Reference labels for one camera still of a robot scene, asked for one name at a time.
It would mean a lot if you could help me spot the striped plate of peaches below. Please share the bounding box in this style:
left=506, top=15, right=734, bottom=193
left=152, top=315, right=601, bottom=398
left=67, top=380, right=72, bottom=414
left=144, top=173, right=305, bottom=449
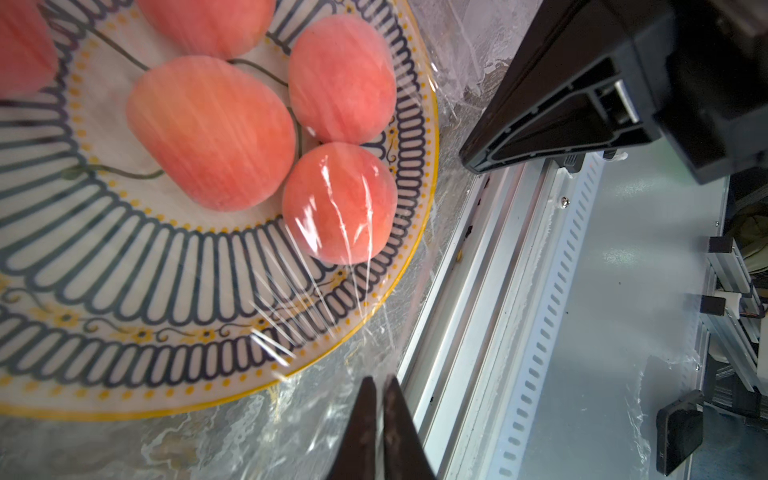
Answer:
left=1, top=1, right=439, bottom=422

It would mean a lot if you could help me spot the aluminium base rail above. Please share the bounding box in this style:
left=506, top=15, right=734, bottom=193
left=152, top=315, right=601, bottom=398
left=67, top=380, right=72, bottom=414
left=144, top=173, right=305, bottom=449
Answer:
left=398, top=140, right=730, bottom=479

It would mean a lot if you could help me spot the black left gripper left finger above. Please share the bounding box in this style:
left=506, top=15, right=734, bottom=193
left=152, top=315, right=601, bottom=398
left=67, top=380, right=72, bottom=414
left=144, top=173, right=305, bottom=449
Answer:
left=326, top=377, right=377, bottom=480

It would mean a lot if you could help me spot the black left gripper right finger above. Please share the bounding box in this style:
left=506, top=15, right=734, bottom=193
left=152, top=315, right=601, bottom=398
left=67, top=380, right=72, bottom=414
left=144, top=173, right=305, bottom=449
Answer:
left=383, top=376, right=436, bottom=480

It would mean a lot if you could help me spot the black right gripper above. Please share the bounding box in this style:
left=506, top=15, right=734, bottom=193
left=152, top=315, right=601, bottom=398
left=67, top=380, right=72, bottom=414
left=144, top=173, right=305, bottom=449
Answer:
left=460, top=1, right=767, bottom=184

